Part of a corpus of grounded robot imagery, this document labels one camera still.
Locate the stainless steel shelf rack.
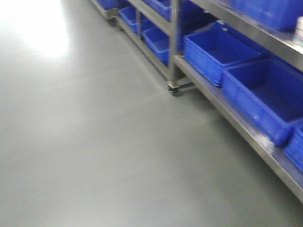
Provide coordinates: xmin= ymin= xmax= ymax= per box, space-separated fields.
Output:
xmin=92 ymin=0 xmax=303 ymax=200

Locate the blue bin upper shelf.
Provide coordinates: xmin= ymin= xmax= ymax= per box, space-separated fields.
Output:
xmin=230 ymin=0 xmax=303 ymax=31

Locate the blue plastic bin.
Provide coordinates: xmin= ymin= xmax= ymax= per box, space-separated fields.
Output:
xmin=142 ymin=27 xmax=170 ymax=66
xmin=118 ymin=6 xmax=155 ymax=34
xmin=222 ymin=59 xmax=303 ymax=147
xmin=183 ymin=21 xmax=264 ymax=87

